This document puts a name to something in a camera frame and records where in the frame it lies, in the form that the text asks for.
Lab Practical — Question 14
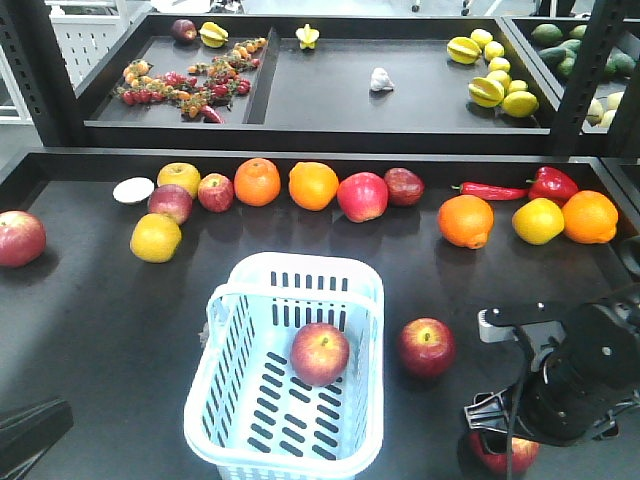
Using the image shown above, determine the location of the yellow lemon front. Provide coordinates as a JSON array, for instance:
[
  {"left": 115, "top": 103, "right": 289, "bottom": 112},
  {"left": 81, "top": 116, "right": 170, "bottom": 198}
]
[{"left": 501, "top": 91, "right": 539, "bottom": 118}]

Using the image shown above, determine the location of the cherry tomato pile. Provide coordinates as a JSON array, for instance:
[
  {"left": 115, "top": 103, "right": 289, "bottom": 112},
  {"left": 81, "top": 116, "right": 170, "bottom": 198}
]
[{"left": 112, "top": 37, "right": 268, "bottom": 124}]

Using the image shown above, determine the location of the starfruit upper right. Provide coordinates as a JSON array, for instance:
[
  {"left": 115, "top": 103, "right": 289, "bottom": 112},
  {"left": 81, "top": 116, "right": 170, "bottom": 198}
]
[{"left": 446, "top": 36, "right": 482, "bottom": 65}]

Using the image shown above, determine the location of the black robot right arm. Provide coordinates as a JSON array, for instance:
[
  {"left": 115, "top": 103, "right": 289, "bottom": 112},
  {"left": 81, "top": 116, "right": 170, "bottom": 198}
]
[{"left": 464, "top": 283, "right": 639, "bottom": 447}]

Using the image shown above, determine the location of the starfruit upper middle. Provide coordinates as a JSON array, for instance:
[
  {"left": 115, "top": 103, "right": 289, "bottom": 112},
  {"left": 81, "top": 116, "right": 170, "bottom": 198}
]
[{"left": 295, "top": 24, "right": 320, "bottom": 50}]

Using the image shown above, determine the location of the orange left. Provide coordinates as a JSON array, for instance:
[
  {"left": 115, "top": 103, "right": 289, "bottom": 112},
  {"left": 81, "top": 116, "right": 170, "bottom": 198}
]
[{"left": 234, "top": 158, "right": 281, "bottom": 207}]

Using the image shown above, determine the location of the black wooden display stand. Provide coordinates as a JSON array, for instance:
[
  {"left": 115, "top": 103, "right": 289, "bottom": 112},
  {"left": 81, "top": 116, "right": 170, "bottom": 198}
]
[{"left": 1, "top": 150, "right": 632, "bottom": 479}]

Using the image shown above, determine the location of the black cable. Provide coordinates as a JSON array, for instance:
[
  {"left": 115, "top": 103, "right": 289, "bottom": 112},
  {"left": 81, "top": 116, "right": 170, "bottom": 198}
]
[{"left": 504, "top": 324, "right": 534, "bottom": 480}]

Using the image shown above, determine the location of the dark red apple row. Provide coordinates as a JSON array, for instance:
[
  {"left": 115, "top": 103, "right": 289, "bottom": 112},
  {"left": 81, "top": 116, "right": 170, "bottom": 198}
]
[{"left": 384, "top": 167, "right": 425, "bottom": 207}]

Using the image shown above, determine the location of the dark apple upper tray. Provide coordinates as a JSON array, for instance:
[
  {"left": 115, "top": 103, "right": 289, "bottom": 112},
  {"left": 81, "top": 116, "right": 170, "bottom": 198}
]
[{"left": 170, "top": 19, "right": 198, "bottom": 45}]

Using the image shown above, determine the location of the red bell pepper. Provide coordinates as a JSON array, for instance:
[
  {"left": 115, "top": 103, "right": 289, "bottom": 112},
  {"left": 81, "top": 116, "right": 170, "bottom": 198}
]
[{"left": 527, "top": 166, "right": 579, "bottom": 206}]

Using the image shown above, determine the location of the orange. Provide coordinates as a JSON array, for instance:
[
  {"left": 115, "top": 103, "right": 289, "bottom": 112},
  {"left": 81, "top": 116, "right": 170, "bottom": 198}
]
[
  {"left": 288, "top": 162, "right": 339, "bottom": 211},
  {"left": 437, "top": 194, "right": 494, "bottom": 249},
  {"left": 561, "top": 190, "right": 619, "bottom": 244},
  {"left": 234, "top": 158, "right": 281, "bottom": 207}
]

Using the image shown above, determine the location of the yellow apple right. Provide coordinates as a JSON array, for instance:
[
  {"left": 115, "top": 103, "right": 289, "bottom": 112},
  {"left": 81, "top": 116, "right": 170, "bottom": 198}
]
[{"left": 511, "top": 198, "right": 565, "bottom": 245}]

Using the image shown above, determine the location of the large red apple row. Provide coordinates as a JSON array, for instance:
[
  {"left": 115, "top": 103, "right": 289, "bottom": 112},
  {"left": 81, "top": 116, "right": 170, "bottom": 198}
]
[{"left": 337, "top": 172, "right": 389, "bottom": 223}]

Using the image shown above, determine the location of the yellow apple back left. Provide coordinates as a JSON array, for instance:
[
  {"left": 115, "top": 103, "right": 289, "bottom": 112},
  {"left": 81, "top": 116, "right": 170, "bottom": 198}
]
[{"left": 156, "top": 162, "right": 201, "bottom": 199}]

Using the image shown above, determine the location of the red chili pepper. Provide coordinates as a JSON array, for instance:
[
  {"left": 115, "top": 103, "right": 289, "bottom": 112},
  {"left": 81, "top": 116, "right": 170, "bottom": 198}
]
[{"left": 452, "top": 182, "right": 529, "bottom": 201}]

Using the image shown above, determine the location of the white garlic bulb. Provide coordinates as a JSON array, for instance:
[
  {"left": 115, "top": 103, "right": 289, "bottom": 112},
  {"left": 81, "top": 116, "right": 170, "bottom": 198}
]
[{"left": 370, "top": 67, "right": 395, "bottom": 92}]

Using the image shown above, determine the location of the red apple far corner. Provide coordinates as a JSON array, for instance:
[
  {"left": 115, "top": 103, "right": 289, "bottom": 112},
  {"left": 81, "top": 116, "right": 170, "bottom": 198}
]
[{"left": 1, "top": 210, "right": 47, "bottom": 268}]

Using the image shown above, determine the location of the starfruit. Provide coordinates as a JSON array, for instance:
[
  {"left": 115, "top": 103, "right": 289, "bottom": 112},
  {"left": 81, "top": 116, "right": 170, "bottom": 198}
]
[
  {"left": 199, "top": 21, "right": 229, "bottom": 48},
  {"left": 446, "top": 36, "right": 482, "bottom": 65},
  {"left": 468, "top": 77, "right": 505, "bottom": 108},
  {"left": 295, "top": 24, "right": 320, "bottom": 50}
]

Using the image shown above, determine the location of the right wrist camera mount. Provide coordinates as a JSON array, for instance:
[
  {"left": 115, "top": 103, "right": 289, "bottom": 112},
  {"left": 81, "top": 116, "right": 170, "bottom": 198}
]
[{"left": 477, "top": 301, "right": 568, "bottom": 349}]

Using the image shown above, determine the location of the starfruit upper left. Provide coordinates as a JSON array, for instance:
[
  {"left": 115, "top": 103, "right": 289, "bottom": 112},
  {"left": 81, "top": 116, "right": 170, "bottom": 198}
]
[{"left": 199, "top": 21, "right": 229, "bottom": 48}]

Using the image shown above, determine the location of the yellow apple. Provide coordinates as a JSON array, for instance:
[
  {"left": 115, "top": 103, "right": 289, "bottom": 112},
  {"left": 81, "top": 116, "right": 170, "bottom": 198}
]
[
  {"left": 156, "top": 162, "right": 201, "bottom": 199},
  {"left": 511, "top": 198, "right": 565, "bottom": 245},
  {"left": 129, "top": 213, "right": 182, "bottom": 263}
]

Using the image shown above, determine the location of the starfruit lower right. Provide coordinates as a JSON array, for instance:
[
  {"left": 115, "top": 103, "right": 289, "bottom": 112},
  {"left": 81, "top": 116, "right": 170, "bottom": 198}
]
[{"left": 468, "top": 77, "right": 505, "bottom": 108}]

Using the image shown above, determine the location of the black upper display tray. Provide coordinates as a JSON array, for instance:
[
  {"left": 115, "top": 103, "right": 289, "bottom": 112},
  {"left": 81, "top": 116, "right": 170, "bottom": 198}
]
[{"left": 77, "top": 13, "right": 558, "bottom": 154}]

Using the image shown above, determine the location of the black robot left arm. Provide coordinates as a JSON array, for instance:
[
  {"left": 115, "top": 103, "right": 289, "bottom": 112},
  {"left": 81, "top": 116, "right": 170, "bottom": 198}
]
[{"left": 1, "top": 398, "right": 74, "bottom": 479}]

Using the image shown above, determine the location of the small red apple row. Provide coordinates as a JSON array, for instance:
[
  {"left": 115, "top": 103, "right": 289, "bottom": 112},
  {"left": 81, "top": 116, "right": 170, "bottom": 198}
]
[{"left": 197, "top": 173, "right": 235, "bottom": 213}]

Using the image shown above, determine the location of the orange far right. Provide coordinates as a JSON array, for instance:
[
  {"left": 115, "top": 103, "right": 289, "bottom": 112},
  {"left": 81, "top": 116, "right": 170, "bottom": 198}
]
[{"left": 561, "top": 190, "right": 619, "bottom": 244}]

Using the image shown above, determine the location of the light blue plastic basket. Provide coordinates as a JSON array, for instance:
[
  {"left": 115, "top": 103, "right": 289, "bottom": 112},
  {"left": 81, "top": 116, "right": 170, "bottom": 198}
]
[{"left": 184, "top": 252, "right": 384, "bottom": 479}]

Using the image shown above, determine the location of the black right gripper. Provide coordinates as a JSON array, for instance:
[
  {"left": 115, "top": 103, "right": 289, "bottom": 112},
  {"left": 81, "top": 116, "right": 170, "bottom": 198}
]
[{"left": 464, "top": 350, "right": 619, "bottom": 447}]

